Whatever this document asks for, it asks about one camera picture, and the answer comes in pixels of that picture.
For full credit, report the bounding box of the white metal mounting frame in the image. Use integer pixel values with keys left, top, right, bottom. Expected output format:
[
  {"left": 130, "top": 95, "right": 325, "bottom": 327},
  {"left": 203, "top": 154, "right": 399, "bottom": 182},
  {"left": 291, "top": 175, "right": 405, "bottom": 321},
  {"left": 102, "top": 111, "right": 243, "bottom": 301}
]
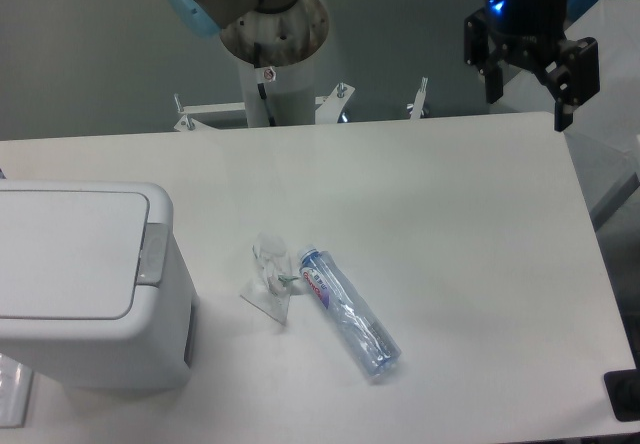
[{"left": 172, "top": 76, "right": 431, "bottom": 133}]

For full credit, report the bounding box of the grey lid push button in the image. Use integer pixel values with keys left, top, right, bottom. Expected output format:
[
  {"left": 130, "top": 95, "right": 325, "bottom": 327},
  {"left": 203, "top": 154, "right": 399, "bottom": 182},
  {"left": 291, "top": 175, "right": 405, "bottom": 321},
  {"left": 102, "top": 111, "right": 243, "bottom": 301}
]
[{"left": 136, "top": 223, "right": 169, "bottom": 287}]

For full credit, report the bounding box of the clear plastic water bottle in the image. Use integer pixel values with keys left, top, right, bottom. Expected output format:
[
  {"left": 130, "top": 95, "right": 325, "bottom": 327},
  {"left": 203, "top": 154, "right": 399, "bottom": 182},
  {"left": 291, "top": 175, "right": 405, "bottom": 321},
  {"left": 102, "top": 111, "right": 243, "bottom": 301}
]
[{"left": 298, "top": 246, "right": 401, "bottom": 379}]

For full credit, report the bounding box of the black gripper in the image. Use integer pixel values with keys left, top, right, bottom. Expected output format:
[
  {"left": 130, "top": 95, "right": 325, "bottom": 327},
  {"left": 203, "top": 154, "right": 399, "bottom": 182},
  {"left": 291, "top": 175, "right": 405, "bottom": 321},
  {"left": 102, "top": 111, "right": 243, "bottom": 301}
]
[{"left": 464, "top": 0, "right": 599, "bottom": 132}]

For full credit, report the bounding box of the crumpled clear plastic wrapper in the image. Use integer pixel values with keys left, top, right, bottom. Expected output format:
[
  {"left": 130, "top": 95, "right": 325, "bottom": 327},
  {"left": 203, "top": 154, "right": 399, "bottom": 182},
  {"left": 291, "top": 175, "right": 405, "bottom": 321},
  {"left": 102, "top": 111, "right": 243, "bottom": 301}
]
[{"left": 240, "top": 232, "right": 298, "bottom": 325}]

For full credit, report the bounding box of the white plastic trash can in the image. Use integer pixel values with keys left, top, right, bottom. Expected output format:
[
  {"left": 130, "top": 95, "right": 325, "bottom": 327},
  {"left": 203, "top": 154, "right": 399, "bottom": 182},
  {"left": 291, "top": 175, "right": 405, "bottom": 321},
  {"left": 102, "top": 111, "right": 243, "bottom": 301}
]
[{"left": 1, "top": 180, "right": 199, "bottom": 390}]

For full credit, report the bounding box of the white trash can lid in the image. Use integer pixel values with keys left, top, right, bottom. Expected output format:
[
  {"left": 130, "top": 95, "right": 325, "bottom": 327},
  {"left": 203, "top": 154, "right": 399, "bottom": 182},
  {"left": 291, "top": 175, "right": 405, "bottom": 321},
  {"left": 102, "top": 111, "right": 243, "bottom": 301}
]
[{"left": 1, "top": 190, "right": 149, "bottom": 320}]

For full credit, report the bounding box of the black cable on pedestal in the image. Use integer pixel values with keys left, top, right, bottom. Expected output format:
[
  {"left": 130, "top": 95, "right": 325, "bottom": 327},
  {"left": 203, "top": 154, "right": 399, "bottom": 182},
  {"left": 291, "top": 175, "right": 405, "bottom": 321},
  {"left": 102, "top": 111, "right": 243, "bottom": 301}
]
[{"left": 253, "top": 41, "right": 277, "bottom": 128}]

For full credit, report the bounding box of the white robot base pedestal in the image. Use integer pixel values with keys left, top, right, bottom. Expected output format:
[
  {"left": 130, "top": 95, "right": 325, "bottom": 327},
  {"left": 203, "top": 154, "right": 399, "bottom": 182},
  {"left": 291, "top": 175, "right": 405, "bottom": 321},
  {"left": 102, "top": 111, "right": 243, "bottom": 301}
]
[{"left": 236, "top": 58, "right": 316, "bottom": 128}]

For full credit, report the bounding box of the black device at table edge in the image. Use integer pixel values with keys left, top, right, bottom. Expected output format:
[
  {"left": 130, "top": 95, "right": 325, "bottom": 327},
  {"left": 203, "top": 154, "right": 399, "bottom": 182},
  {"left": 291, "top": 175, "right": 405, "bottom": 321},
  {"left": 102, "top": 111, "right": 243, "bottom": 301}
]
[{"left": 604, "top": 369, "right": 639, "bottom": 422}]

